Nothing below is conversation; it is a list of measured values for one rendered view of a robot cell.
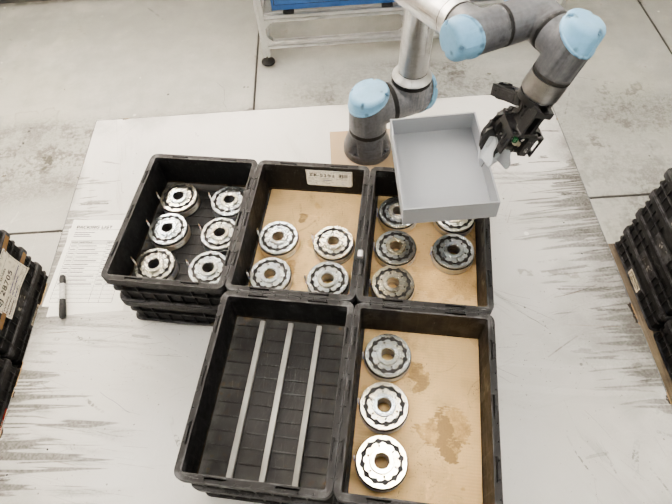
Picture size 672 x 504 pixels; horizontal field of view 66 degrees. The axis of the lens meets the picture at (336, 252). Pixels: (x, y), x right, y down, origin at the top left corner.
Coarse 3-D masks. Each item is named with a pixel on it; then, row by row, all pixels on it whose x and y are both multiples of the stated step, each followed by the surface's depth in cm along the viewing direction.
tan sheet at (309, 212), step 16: (272, 192) 144; (288, 192) 144; (304, 192) 144; (320, 192) 144; (272, 208) 141; (288, 208) 141; (304, 208) 141; (320, 208) 140; (336, 208) 140; (352, 208) 140; (304, 224) 138; (320, 224) 138; (336, 224) 137; (352, 224) 137; (304, 240) 135; (256, 256) 133; (304, 256) 132; (352, 256) 131; (304, 272) 130; (304, 288) 127
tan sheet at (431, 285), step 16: (416, 224) 136; (432, 224) 136; (416, 240) 133; (432, 240) 133; (416, 256) 131; (416, 272) 128; (432, 272) 128; (464, 272) 127; (416, 288) 126; (432, 288) 125; (448, 288) 125; (464, 288) 125; (464, 304) 123
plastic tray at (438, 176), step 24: (408, 120) 121; (432, 120) 121; (456, 120) 122; (408, 144) 122; (432, 144) 122; (456, 144) 121; (408, 168) 118; (432, 168) 118; (456, 168) 117; (480, 168) 117; (408, 192) 115; (432, 192) 114; (456, 192) 114; (480, 192) 113; (408, 216) 108; (432, 216) 109; (456, 216) 109; (480, 216) 109
